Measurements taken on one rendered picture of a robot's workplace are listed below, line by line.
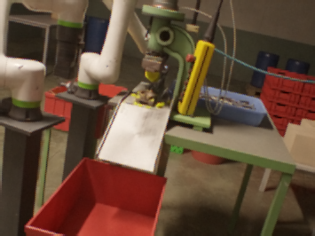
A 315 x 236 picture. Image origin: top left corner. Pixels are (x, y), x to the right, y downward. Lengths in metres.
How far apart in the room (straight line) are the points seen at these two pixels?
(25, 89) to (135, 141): 0.53
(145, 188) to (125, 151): 0.21
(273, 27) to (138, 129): 8.66
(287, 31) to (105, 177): 8.87
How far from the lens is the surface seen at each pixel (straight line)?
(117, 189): 1.78
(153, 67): 1.85
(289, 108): 5.05
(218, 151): 1.69
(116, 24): 1.93
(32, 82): 1.62
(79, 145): 2.21
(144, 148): 1.67
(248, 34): 10.14
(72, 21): 1.40
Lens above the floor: 1.50
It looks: 18 degrees down
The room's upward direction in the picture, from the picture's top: 12 degrees clockwise
